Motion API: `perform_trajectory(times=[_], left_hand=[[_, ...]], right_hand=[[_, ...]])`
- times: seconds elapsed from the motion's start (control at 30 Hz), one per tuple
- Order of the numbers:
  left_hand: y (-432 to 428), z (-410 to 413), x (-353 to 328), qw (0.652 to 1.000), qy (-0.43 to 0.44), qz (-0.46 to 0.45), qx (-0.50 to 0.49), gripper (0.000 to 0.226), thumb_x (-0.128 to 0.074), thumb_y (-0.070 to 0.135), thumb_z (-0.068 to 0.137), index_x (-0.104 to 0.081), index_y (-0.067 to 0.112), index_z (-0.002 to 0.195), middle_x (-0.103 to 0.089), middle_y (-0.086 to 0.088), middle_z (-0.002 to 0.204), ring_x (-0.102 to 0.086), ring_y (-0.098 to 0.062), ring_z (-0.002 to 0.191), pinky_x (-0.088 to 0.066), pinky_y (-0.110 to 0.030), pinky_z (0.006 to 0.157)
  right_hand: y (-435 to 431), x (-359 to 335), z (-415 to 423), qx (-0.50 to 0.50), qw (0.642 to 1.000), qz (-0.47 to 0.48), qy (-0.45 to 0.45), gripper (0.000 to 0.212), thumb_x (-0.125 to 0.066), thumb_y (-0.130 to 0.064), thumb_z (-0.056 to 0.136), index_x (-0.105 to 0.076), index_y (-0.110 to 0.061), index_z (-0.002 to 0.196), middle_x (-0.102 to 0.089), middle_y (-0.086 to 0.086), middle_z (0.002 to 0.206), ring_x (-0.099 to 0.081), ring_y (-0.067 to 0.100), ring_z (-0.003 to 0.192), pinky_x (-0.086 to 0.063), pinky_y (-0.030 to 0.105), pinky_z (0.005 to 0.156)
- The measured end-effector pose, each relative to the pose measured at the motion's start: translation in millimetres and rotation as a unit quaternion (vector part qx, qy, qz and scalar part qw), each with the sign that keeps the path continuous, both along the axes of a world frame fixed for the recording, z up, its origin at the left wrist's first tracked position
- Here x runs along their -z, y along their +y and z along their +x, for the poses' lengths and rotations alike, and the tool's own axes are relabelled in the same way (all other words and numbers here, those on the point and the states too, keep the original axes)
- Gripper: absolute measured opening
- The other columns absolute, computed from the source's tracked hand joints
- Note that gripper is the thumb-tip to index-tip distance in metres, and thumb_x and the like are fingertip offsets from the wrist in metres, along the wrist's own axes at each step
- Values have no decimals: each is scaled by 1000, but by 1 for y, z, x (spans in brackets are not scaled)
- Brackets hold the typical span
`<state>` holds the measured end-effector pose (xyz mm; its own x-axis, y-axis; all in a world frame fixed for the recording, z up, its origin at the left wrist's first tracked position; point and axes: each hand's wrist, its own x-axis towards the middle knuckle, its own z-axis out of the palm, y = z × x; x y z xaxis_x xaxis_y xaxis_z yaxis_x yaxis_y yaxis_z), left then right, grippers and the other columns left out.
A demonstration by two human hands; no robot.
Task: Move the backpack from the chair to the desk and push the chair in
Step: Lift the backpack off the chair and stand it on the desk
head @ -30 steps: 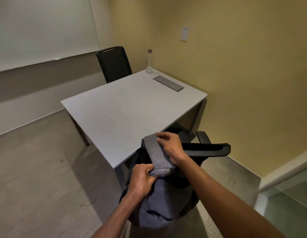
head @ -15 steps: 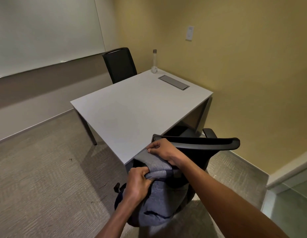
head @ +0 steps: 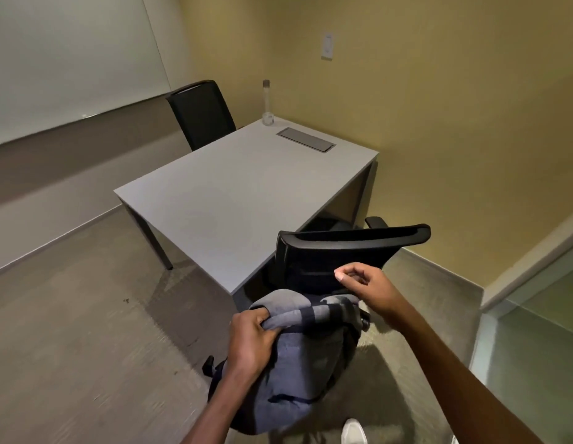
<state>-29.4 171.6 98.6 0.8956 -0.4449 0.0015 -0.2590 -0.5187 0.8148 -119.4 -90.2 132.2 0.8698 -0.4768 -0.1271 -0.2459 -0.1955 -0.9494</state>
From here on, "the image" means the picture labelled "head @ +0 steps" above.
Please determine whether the person's right hand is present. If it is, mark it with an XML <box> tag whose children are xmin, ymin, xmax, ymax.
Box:
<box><xmin>334</xmin><ymin>262</ymin><xmax>404</xmax><ymax>327</ymax></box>

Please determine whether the person's left hand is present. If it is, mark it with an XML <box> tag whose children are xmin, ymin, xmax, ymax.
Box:
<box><xmin>226</xmin><ymin>307</ymin><xmax>283</xmax><ymax>380</ymax></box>

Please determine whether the grey backpack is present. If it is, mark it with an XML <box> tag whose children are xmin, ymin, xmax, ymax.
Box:
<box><xmin>202</xmin><ymin>289</ymin><xmax>372</xmax><ymax>435</ymax></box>

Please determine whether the black office chair with armrests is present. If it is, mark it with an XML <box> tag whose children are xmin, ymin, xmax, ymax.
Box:
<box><xmin>249</xmin><ymin>216</ymin><xmax>431</xmax><ymax>329</ymax></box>

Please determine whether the person's left forearm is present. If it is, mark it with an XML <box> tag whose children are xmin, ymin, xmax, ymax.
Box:
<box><xmin>182</xmin><ymin>364</ymin><xmax>268</xmax><ymax>444</ymax></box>

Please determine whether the person's right forearm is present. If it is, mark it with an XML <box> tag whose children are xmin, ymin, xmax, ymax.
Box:
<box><xmin>388</xmin><ymin>300</ymin><xmax>544</xmax><ymax>444</ymax></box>

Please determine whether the person's left white shoe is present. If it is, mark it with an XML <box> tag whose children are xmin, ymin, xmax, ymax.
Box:
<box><xmin>341</xmin><ymin>418</ymin><xmax>367</xmax><ymax>444</ymax></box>

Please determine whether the black mesh-back chair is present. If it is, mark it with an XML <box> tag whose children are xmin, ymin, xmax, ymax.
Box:
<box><xmin>165</xmin><ymin>80</ymin><xmax>237</xmax><ymax>152</ymax></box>

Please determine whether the white table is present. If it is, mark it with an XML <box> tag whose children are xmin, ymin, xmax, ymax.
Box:
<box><xmin>114</xmin><ymin>116</ymin><xmax>380</xmax><ymax>313</ymax></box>

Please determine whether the frosted glass partition panel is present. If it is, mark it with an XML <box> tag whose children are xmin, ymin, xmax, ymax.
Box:
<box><xmin>469</xmin><ymin>216</ymin><xmax>573</xmax><ymax>444</ymax></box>

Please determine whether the clear plastic water bottle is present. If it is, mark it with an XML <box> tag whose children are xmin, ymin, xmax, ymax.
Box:
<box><xmin>262</xmin><ymin>80</ymin><xmax>275</xmax><ymax>126</ymax></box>

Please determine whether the grey table cable hatch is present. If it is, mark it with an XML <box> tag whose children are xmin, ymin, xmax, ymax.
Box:
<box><xmin>276</xmin><ymin>127</ymin><xmax>336</xmax><ymax>154</ymax></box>

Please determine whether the white wall whiteboard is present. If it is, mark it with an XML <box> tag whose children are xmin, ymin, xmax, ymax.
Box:
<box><xmin>0</xmin><ymin>0</ymin><xmax>172</xmax><ymax>149</ymax></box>

